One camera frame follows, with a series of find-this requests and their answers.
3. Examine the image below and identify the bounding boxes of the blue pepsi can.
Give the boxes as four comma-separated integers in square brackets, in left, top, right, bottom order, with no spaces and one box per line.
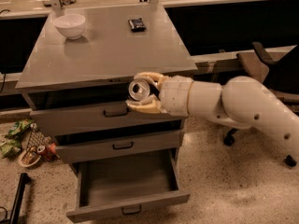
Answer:
[128,78,159,101]

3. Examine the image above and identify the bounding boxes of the grey drawer cabinet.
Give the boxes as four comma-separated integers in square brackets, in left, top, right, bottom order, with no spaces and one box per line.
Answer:
[14,3,199,173]

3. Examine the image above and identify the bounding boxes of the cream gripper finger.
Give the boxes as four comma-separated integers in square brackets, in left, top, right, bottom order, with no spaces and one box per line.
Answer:
[126,94,166,114]
[134,72,169,91]

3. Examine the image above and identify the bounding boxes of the white bowl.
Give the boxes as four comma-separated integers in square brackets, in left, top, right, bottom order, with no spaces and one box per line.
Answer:
[53,14,86,39]

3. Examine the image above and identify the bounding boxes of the grey bottom drawer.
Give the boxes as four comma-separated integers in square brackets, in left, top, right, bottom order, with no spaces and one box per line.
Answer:
[66,148,190,223]

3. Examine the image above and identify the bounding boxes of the grey middle drawer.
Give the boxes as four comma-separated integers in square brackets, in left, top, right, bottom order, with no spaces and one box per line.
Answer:
[55,119,183,163]

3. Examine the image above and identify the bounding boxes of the grey top drawer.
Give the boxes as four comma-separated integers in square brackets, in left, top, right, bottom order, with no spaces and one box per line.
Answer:
[22,77,184,136]

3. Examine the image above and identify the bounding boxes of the black cable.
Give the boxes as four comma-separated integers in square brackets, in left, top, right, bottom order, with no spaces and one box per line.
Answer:
[0,205,9,223]

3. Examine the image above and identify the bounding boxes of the black stand bar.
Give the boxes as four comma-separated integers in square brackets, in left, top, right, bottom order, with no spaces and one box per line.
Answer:
[8,173,31,224]

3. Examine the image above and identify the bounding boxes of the green chip bag upper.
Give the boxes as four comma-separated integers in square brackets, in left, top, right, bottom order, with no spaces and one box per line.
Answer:
[6,119,33,138]

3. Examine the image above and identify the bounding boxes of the dark snack packet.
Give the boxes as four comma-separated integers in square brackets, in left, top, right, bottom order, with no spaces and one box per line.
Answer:
[128,18,146,32]

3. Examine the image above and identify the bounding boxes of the green chip bag lower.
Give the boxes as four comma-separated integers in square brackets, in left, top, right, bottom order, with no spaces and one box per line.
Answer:
[0,139,21,158]

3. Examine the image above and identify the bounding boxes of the red soda can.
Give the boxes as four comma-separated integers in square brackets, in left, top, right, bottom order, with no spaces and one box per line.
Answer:
[36,145,53,161]

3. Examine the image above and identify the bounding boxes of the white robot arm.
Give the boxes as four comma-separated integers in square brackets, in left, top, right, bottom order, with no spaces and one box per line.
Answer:
[126,72,299,167]

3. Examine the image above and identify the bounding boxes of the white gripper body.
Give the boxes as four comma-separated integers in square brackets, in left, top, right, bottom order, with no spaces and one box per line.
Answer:
[159,76,193,117]

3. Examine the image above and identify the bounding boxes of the white round dish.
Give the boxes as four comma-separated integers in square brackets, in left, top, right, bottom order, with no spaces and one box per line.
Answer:
[18,150,40,168]

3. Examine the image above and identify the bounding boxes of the black office chair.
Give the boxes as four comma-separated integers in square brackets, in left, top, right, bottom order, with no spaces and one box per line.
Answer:
[222,42,299,167]

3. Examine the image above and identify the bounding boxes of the green chip bag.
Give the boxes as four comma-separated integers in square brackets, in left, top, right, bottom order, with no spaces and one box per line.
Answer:
[6,119,33,138]
[0,139,21,158]

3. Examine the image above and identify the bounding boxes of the grey drawer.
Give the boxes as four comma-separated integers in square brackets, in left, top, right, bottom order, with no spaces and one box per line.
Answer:
[66,148,190,223]
[22,77,184,136]
[55,119,183,163]

